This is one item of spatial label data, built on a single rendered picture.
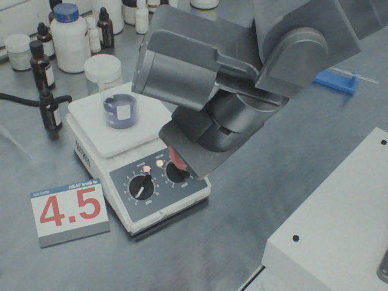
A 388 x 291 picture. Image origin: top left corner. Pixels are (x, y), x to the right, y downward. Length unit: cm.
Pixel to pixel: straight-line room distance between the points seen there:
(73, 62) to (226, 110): 52
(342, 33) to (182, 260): 36
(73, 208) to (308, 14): 41
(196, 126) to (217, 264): 22
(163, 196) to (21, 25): 50
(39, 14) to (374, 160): 67
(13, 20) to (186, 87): 63
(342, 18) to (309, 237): 31
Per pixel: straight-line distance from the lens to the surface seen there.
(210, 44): 34
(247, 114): 37
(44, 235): 62
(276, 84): 34
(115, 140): 60
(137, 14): 96
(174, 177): 60
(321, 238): 56
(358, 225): 59
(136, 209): 58
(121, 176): 59
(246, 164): 69
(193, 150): 44
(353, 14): 33
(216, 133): 42
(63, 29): 83
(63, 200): 62
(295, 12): 31
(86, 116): 64
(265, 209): 64
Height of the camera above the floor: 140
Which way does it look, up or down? 45 degrees down
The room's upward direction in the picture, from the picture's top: 4 degrees clockwise
